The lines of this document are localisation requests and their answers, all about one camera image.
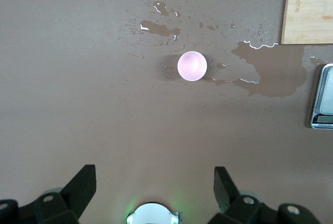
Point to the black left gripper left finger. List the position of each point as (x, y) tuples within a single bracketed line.
[(72, 198)]

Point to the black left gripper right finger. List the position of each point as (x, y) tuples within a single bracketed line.
[(229, 198)]

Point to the pink plastic cup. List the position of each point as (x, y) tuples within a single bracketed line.
[(191, 65)]

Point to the brown table cover sheet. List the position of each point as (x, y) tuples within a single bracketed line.
[(78, 104)]

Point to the silver digital kitchen scale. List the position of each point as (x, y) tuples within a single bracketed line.
[(323, 96)]

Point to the wooden cutting board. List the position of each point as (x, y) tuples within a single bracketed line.
[(307, 13)]

